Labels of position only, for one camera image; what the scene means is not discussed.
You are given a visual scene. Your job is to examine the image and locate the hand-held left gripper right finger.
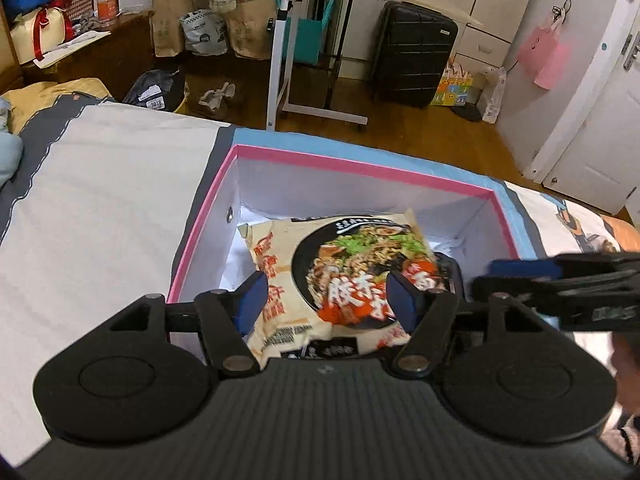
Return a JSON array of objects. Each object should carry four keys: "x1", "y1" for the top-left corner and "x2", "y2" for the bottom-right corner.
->
[{"x1": 386, "y1": 271, "x2": 544, "y2": 379}]

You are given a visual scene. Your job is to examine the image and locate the instant noodle packet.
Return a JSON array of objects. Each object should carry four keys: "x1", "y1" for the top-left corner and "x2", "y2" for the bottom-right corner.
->
[{"x1": 237, "y1": 207, "x2": 447, "y2": 367}]

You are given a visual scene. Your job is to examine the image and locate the white door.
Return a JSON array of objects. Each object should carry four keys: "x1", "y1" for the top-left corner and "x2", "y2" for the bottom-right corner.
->
[{"x1": 530, "y1": 0, "x2": 640, "y2": 216}]

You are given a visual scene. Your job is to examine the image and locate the pink paper bag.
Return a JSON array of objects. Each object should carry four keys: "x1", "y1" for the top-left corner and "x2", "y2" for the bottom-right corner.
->
[{"x1": 516, "y1": 2, "x2": 573, "y2": 92}]

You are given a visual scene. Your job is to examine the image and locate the teal bag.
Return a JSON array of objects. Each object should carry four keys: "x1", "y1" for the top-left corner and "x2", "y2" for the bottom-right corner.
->
[{"x1": 291, "y1": 0, "x2": 336, "y2": 67}]

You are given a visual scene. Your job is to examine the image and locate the cream bag with red ribbon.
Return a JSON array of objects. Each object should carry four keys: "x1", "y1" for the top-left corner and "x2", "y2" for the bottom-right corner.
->
[{"x1": 9, "y1": 6, "x2": 75, "y2": 67}]

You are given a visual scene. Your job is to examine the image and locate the yellow pillow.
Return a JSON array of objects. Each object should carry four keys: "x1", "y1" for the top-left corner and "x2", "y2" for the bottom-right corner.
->
[{"x1": 0, "y1": 77, "x2": 114, "y2": 135}]

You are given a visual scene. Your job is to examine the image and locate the colourful paper bag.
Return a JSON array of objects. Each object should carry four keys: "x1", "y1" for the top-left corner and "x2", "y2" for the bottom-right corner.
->
[{"x1": 430, "y1": 59, "x2": 477, "y2": 109}]

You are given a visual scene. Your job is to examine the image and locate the brown paper bag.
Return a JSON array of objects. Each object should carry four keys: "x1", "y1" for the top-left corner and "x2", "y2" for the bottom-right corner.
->
[
  {"x1": 151, "y1": 0, "x2": 190, "y2": 59},
  {"x1": 224, "y1": 0, "x2": 279, "y2": 62}
]

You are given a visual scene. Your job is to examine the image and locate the black suitcase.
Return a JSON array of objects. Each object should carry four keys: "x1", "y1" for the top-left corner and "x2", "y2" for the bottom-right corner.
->
[{"x1": 372, "y1": 1, "x2": 460, "y2": 110}]

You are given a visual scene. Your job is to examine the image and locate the red basket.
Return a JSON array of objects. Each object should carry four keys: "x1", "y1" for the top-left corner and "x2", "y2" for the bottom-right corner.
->
[{"x1": 59, "y1": 0, "x2": 97, "y2": 25}]

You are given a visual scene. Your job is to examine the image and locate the stack of papers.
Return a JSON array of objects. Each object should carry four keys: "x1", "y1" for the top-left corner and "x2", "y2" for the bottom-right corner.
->
[{"x1": 34, "y1": 30, "x2": 113, "y2": 69}]

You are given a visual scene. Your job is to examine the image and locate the black snack packet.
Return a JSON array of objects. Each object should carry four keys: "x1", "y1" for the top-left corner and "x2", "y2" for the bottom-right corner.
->
[{"x1": 429, "y1": 252, "x2": 467, "y2": 297}]

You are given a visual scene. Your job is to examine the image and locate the pink storage box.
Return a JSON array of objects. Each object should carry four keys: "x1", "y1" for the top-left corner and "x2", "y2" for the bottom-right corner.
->
[{"x1": 166, "y1": 143, "x2": 524, "y2": 363}]

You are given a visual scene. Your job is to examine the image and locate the white printed shopping bag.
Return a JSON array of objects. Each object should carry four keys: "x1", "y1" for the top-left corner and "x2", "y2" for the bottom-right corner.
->
[{"x1": 179, "y1": 9, "x2": 229, "y2": 57}]

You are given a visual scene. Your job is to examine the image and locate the pair of beige slippers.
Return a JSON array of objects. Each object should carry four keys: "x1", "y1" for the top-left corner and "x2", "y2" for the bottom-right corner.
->
[{"x1": 196, "y1": 81, "x2": 237, "y2": 115}]

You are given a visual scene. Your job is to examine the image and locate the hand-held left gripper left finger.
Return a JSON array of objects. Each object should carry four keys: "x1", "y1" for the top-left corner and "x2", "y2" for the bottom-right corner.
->
[{"x1": 107, "y1": 271, "x2": 271, "y2": 377}]

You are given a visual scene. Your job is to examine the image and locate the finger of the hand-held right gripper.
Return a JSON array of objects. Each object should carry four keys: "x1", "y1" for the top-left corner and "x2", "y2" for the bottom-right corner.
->
[
  {"x1": 471, "y1": 277, "x2": 592, "y2": 319},
  {"x1": 489, "y1": 254, "x2": 602, "y2": 282}
]

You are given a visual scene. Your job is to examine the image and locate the light blue cloth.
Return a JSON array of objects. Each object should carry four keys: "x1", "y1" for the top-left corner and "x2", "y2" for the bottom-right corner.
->
[{"x1": 0, "y1": 97, "x2": 26, "y2": 190}]

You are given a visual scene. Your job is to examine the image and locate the wooden cabinet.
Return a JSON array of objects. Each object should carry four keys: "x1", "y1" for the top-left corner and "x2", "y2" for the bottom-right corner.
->
[{"x1": 20, "y1": 9, "x2": 157, "y2": 103}]

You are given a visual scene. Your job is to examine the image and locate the black plastic bag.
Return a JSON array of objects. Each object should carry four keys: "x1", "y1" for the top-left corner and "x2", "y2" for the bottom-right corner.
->
[{"x1": 121, "y1": 68, "x2": 190, "y2": 112}]

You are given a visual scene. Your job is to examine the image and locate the white plastic bag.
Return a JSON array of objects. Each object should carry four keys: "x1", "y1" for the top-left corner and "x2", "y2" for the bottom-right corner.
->
[{"x1": 476, "y1": 66, "x2": 508, "y2": 126}]

